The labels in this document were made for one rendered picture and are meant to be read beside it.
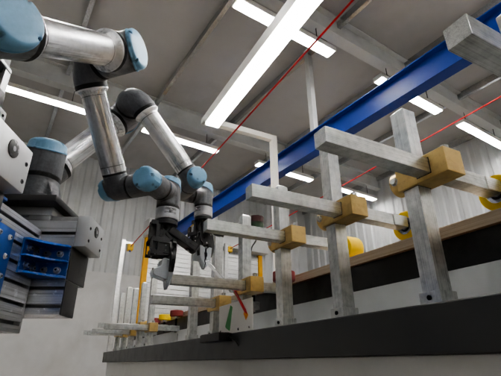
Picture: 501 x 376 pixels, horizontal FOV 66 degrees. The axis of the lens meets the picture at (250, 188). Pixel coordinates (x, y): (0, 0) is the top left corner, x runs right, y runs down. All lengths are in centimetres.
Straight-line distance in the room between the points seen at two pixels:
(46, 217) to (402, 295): 99
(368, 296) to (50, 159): 103
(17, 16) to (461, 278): 105
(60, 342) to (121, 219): 278
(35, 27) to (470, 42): 75
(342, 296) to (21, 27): 85
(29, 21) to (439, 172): 82
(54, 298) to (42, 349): 763
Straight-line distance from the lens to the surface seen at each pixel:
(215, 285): 128
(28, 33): 90
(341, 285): 94
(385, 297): 114
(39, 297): 118
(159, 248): 123
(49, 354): 880
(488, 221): 97
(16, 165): 83
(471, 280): 99
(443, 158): 78
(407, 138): 86
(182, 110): 761
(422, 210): 80
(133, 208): 969
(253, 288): 130
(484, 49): 53
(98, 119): 128
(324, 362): 102
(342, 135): 66
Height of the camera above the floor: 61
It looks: 24 degrees up
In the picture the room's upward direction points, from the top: straight up
